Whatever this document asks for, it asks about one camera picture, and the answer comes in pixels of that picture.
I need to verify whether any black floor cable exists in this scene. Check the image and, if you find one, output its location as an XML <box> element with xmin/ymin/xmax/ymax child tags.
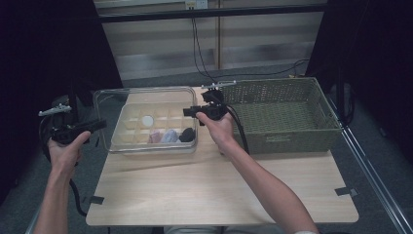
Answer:
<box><xmin>213</xmin><ymin>58</ymin><xmax>310</xmax><ymax>81</ymax></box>

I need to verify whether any green woven basket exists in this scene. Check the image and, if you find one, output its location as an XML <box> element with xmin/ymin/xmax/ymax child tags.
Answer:
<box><xmin>217</xmin><ymin>76</ymin><xmax>344</xmax><ymax>156</ymax></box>

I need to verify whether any person's right hand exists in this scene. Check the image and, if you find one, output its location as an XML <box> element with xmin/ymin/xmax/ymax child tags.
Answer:
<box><xmin>196</xmin><ymin>111</ymin><xmax>239</xmax><ymax>154</ymax></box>

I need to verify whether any black hanging wall cable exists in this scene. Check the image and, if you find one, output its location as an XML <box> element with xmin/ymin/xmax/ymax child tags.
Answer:
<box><xmin>190</xmin><ymin>9</ymin><xmax>219</xmax><ymax>84</ymax></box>

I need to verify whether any white sock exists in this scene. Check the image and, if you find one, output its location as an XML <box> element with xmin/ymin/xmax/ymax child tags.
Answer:
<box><xmin>161</xmin><ymin>129</ymin><xmax>180</xmax><ymax>144</ymax></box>

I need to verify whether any dark curtain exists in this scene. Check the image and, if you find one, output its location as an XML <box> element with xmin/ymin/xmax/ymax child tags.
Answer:
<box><xmin>306</xmin><ymin>0</ymin><xmax>413</xmax><ymax>164</ymax></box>
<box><xmin>0</xmin><ymin>0</ymin><xmax>125</xmax><ymax>196</ymax></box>

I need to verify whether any pink sock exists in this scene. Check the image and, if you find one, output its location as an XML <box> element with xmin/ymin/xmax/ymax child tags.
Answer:
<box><xmin>148</xmin><ymin>130</ymin><xmax>163</xmax><ymax>144</ymax></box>

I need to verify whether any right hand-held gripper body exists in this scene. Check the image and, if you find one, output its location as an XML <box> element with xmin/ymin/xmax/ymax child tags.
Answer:
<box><xmin>200</xmin><ymin>80</ymin><xmax>238</xmax><ymax>122</ymax></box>

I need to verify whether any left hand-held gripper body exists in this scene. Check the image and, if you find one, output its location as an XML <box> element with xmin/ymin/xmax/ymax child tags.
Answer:
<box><xmin>38</xmin><ymin>102</ymin><xmax>86</xmax><ymax>146</ymax></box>

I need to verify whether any black horizontal bar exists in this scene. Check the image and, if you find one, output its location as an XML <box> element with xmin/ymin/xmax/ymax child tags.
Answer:
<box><xmin>96</xmin><ymin>3</ymin><xmax>327</xmax><ymax>23</ymax></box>

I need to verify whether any white wall outlet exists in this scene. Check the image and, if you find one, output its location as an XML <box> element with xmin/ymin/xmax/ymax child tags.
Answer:
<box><xmin>184</xmin><ymin>0</ymin><xmax>208</xmax><ymax>10</ymax></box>

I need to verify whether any person's left hand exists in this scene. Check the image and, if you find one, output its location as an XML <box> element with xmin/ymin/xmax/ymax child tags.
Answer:
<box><xmin>47</xmin><ymin>130</ymin><xmax>92</xmax><ymax>179</ymax></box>

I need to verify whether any black sock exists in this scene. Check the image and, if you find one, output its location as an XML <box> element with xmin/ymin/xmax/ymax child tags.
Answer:
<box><xmin>178</xmin><ymin>127</ymin><xmax>197</xmax><ymax>143</ymax></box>

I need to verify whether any black metal stand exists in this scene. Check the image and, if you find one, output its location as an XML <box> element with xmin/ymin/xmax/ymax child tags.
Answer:
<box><xmin>334</xmin><ymin>72</ymin><xmax>356</xmax><ymax>127</ymax></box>
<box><xmin>67</xmin><ymin>77</ymin><xmax>130</xmax><ymax>137</ymax></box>

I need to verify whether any clear lid with white knob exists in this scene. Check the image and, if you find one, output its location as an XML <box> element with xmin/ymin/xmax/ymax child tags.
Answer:
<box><xmin>93</xmin><ymin>85</ymin><xmax>199</xmax><ymax>154</ymax></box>

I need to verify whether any cream divided storage box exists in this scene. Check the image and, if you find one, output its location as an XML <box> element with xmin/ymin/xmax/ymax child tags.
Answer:
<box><xmin>110</xmin><ymin>101</ymin><xmax>199</xmax><ymax>156</ymax></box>

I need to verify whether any beige vertical post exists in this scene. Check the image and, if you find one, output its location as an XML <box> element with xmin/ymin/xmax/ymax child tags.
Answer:
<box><xmin>214</xmin><ymin>0</ymin><xmax>224</xmax><ymax>70</ymax></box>

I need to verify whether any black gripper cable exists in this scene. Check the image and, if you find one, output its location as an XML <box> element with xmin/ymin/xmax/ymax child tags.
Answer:
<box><xmin>38</xmin><ymin>115</ymin><xmax>89</xmax><ymax>217</ymax></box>
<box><xmin>225</xmin><ymin>105</ymin><xmax>251</xmax><ymax>156</ymax></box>

